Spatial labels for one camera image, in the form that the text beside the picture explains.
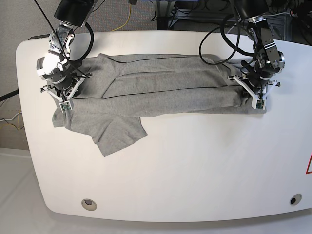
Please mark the grey table grommet hole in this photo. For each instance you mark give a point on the grey table grommet hole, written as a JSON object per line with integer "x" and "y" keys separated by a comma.
{"x": 89, "y": 205}

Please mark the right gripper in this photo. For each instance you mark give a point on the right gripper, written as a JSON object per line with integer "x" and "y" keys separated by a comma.
{"x": 63, "y": 87}

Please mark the black table mount hole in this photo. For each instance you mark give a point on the black table mount hole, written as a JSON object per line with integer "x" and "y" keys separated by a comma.
{"x": 295, "y": 199}

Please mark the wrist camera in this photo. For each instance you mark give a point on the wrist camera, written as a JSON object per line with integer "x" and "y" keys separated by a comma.
{"x": 66, "y": 105}
{"x": 258, "y": 103}

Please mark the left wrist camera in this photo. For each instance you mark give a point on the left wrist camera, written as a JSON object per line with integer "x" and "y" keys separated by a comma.
{"x": 258, "y": 103}

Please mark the aluminium frame rail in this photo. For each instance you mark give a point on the aluminium frame rail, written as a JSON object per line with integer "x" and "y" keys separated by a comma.
{"x": 201, "y": 17}

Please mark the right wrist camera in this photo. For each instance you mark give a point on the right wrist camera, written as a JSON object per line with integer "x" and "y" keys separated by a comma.
{"x": 66, "y": 105}

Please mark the grey T-shirt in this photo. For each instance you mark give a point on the grey T-shirt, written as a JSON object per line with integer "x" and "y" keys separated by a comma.
{"x": 123, "y": 89}

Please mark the black bar behind table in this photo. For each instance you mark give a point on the black bar behind table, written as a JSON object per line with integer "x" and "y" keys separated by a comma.
{"x": 39, "y": 37}

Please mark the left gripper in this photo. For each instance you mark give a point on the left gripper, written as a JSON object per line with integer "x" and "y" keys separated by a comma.
{"x": 254, "y": 86}

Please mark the black table leg post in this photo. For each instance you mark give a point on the black table leg post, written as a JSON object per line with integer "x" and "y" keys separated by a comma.
{"x": 162, "y": 22}

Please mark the red triangle sticker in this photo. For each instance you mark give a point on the red triangle sticker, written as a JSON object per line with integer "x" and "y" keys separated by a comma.
{"x": 309, "y": 167}

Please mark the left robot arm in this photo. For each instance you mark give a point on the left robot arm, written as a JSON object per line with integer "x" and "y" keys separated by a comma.
{"x": 266, "y": 60}

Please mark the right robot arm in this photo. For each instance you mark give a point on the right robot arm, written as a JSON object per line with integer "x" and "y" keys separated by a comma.
{"x": 61, "y": 73}

